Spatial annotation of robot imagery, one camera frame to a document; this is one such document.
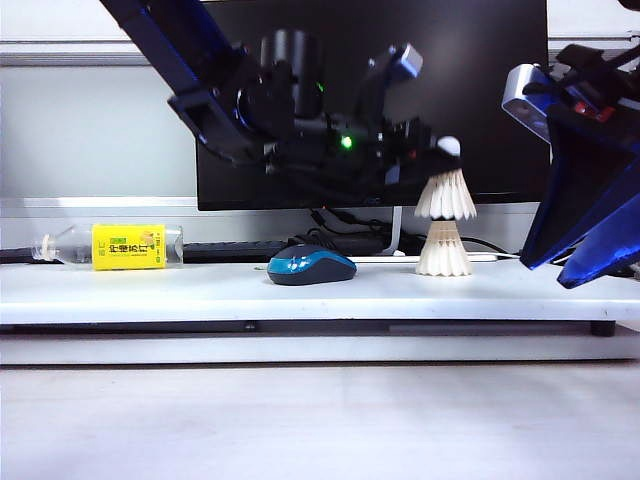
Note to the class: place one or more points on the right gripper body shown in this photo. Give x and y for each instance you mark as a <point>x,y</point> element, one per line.
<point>600,90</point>

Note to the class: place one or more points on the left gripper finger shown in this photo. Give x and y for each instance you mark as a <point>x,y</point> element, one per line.
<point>442,165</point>

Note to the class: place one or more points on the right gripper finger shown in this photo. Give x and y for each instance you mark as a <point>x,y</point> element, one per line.
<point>610,255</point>
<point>580,190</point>

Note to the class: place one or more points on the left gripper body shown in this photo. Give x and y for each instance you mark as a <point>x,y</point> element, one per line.
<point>400,150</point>

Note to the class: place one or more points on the white feather shuttlecock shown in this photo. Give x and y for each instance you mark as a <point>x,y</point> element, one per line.
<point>445,200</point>
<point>442,255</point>

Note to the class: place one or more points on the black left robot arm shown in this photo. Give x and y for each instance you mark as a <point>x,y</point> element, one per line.
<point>200,60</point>

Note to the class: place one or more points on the silver monitor stand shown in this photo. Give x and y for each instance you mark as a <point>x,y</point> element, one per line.
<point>398,225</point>

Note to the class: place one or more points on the black rubber board foot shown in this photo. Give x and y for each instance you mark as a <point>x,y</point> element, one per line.
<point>604,330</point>

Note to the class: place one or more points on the black computer monitor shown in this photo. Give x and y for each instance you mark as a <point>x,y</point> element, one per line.
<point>465,75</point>

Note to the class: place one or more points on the white raised desk board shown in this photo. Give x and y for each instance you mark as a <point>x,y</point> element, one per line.
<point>450,295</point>

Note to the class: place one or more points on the blue black computer mouse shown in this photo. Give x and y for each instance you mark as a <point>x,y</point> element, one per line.
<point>310,270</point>

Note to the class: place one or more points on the black keyboard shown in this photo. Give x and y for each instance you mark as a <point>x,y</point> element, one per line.
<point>225,250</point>

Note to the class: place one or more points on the white base panel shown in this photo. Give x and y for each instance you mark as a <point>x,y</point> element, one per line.
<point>300,350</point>

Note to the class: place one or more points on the clear bottle yellow label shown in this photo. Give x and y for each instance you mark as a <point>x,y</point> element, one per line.
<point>130,247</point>

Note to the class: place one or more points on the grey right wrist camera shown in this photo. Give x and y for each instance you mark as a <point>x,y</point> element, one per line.
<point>525,100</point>

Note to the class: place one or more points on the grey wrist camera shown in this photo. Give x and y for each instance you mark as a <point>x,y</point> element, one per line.
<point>407,62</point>
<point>525,100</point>

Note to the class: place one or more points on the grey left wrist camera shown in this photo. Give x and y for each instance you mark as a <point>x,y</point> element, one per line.
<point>407,62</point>

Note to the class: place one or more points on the grey aluminium partition frame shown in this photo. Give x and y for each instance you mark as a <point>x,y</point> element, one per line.
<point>50,52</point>

